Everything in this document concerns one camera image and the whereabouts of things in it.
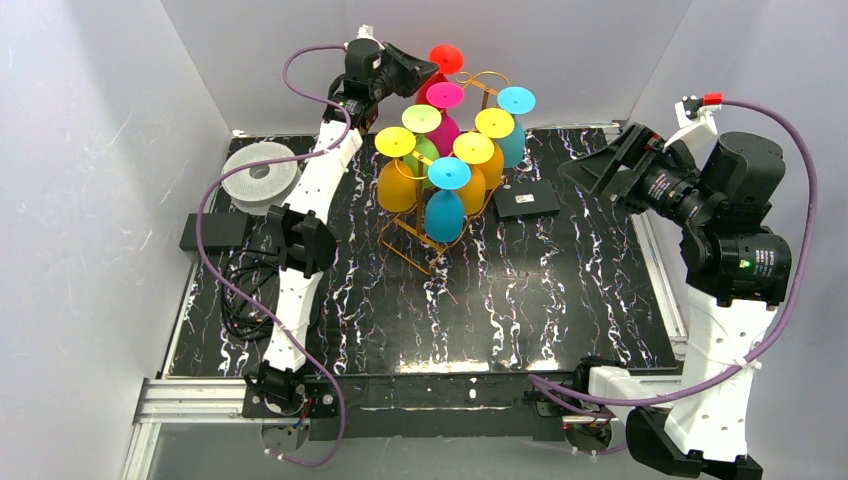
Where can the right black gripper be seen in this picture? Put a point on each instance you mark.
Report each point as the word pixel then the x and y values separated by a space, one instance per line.
pixel 626 168

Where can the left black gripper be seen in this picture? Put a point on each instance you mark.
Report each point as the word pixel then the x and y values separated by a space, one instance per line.
pixel 398 71

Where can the red wine glass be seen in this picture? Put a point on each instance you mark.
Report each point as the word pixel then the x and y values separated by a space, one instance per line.
pixel 450 61

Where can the teal wine glass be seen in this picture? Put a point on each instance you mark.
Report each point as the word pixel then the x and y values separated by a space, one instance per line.
pixel 515 100

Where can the blue wine glass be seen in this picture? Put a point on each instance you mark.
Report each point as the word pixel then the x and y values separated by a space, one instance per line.
pixel 445 211

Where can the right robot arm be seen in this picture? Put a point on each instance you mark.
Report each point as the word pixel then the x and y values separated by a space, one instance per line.
pixel 737 275

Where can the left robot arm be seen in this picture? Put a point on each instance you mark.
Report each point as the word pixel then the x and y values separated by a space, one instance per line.
pixel 304 245

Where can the magenta wine glass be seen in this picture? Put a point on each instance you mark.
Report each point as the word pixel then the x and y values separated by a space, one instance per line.
pixel 443 96

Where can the green wine glass pale base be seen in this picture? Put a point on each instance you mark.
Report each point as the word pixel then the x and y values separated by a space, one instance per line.
pixel 421 119

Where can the black flat box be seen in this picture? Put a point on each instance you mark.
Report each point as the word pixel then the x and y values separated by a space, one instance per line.
pixel 526 200

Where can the orange glass yellow base rear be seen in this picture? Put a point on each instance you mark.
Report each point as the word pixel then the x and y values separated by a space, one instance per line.
pixel 495 124

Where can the orange glass yellow base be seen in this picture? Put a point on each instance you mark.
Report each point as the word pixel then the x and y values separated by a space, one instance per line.
pixel 495 124
pixel 396 186
pixel 473 149

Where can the orange glass yellow base middle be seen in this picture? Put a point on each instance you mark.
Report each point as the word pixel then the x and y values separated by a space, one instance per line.
pixel 473 149

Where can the orange glass yellow base left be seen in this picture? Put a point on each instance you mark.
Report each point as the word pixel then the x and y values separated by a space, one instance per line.
pixel 396 186

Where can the white filament spool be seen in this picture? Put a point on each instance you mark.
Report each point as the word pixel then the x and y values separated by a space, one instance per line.
pixel 255 190

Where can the black block left edge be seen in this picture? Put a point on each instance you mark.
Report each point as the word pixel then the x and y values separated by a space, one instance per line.
pixel 220 231

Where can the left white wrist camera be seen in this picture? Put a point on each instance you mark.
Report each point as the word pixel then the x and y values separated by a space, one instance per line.
pixel 367 32

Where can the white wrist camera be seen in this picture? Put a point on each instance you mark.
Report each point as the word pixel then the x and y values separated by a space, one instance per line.
pixel 696 123
pixel 367 32

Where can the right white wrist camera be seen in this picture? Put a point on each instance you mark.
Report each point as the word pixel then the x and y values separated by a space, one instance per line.
pixel 696 123

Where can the gold wire glass rack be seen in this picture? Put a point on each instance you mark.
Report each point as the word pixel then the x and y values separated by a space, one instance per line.
pixel 405 234

